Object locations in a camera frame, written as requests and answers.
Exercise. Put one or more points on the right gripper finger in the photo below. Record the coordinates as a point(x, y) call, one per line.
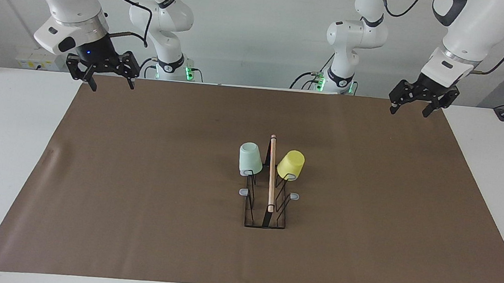
point(80, 68)
point(129, 64)

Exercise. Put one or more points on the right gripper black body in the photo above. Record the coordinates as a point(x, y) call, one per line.
point(98, 51)

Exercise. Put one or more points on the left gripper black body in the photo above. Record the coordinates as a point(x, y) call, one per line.
point(430, 86)

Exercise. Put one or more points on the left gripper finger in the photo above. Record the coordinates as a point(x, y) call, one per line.
point(445, 98)
point(402, 91)

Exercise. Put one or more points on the yellow plastic cup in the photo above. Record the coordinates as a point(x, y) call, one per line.
point(291, 164)

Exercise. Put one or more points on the pale green plastic cup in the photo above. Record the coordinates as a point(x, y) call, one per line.
point(250, 159)

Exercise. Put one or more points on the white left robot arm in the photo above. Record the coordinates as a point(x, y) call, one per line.
point(471, 28)

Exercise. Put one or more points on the brown paper table mat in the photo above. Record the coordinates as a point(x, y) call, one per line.
point(134, 240)

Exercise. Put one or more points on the white wall socket box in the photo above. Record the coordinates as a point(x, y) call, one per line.
point(26, 61)

